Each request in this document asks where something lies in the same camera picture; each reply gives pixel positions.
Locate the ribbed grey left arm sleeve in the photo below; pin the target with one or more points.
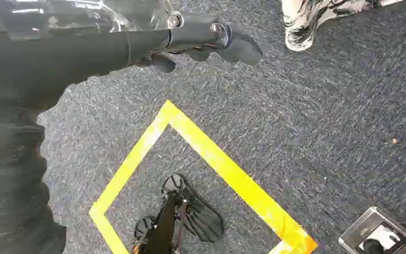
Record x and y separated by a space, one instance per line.
10 182

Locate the yellow floor tape outline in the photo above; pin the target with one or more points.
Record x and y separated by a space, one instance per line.
224 168

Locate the silver power strip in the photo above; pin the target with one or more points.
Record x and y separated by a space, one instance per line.
359 233

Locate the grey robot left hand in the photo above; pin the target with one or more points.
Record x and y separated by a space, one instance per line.
84 52

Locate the black robot leg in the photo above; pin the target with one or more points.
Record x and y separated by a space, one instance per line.
163 228

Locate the person's patterned shoe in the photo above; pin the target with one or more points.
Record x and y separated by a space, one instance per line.
302 21

